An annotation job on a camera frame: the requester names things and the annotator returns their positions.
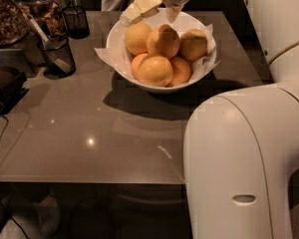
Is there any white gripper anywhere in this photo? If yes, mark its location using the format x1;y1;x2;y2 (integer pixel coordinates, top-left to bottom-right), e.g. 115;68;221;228
120;0;189;26

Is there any orange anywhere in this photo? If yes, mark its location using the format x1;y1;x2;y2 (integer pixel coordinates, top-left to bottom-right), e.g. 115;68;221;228
131;54;173;87
167;57;191;87
147;24;180;59
125;22;151;55
179;29;208;62

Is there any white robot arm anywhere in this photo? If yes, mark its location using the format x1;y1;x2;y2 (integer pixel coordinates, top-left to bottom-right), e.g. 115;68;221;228
183;0;299;239

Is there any white ceramic bowl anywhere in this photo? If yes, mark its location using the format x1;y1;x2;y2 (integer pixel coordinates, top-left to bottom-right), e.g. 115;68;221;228
103;8;217;94

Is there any white paper liner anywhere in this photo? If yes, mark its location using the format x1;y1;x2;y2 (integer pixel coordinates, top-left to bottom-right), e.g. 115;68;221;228
96;23;216;91

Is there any black mesh cup back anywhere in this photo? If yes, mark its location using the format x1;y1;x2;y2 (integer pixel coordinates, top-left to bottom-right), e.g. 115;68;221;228
62;6;90;39

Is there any black mesh cup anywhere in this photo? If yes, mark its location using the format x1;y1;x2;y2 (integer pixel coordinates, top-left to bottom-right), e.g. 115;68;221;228
38;35;76;78
62;6;90;39

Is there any black mesh cup front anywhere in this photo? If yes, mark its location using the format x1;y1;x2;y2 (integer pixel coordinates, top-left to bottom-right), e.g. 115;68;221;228
38;35;76;78

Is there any glass jar of snacks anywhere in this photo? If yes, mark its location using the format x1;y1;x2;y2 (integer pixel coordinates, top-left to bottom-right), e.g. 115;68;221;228
15;0;66;35

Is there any glass jar of nuts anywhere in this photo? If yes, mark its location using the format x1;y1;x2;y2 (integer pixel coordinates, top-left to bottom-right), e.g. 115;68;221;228
0;0;28;47

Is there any dark tray device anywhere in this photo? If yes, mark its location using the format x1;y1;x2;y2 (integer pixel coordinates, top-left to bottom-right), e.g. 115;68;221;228
0;66;27;115

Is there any white shoe under table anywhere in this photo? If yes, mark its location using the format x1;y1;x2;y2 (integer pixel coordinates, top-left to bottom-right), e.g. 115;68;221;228
34;195;61;236

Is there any metal scoop with handle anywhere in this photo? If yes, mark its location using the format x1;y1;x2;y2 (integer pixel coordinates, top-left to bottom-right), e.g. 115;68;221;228
0;0;73;75

